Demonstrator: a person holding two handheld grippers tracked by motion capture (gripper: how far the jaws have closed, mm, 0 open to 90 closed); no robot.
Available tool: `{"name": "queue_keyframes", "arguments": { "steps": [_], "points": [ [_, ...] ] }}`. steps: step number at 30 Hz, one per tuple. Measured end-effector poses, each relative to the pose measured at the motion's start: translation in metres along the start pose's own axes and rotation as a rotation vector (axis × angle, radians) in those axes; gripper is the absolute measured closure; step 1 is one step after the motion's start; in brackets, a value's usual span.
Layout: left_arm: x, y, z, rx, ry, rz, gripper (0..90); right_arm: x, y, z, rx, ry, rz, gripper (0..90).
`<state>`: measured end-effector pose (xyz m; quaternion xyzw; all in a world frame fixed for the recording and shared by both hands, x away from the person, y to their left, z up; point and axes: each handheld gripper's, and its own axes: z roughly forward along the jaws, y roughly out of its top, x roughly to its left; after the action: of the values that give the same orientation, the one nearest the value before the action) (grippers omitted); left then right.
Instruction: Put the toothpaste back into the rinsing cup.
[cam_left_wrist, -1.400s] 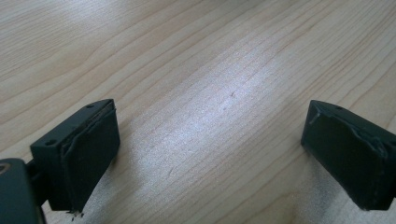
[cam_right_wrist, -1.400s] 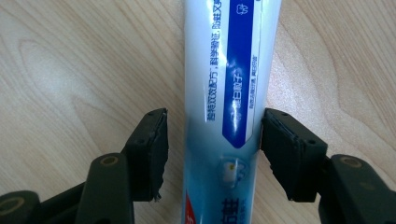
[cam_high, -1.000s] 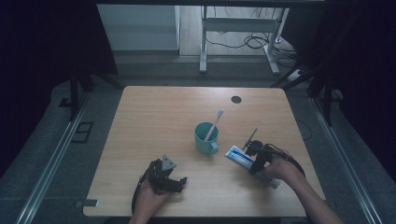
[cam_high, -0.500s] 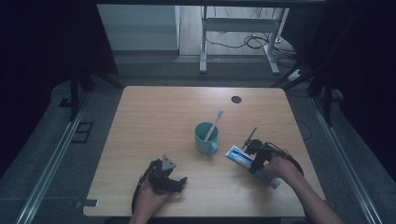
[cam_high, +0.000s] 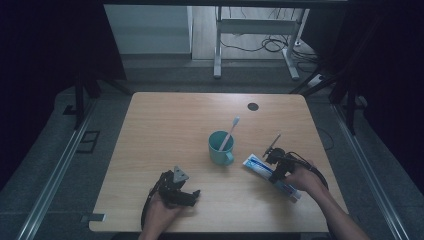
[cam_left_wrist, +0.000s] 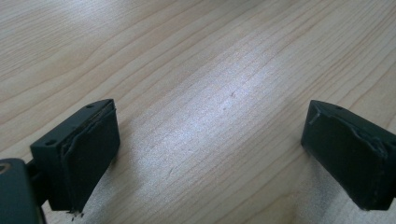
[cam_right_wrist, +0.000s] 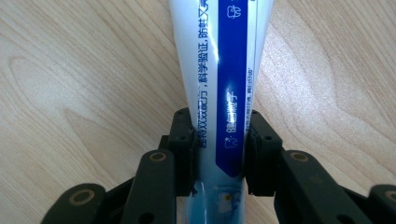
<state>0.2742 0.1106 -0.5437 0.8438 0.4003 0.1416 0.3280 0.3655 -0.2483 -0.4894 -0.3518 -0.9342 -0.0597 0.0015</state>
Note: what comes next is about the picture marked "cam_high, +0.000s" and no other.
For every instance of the black metal stand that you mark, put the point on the black metal stand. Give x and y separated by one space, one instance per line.
79 100
350 106

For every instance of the white power strip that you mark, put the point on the white power strip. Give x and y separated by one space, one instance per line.
316 80

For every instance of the teal cup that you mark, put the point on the teal cup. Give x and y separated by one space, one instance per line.
220 151

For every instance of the white panel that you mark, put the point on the white panel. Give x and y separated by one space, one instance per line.
150 30

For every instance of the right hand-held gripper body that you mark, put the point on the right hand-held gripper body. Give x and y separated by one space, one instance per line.
281 160

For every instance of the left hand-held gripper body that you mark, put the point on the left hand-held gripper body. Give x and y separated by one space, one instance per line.
171 191

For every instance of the aluminium floor rail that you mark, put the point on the aluminium floor rail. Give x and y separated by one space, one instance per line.
366 166
56 173

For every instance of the dark round table grommet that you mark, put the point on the dark round table grommet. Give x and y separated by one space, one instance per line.
253 106

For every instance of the pink toothbrush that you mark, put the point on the pink toothbrush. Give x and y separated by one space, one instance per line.
230 131

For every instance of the black floor bracket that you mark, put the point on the black floor bracket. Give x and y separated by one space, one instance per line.
80 146

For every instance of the blue white toothpaste tube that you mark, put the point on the blue white toothpaste tube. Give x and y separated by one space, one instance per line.
258 166

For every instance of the person's right hand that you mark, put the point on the person's right hand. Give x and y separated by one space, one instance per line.
305 180

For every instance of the person's left hand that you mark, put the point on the person's left hand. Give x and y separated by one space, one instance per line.
160 213

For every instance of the dark curtain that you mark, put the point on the dark curtain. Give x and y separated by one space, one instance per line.
40 50
390 66

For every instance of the white metal desk frame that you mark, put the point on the white metal desk frame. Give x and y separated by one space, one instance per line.
256 26

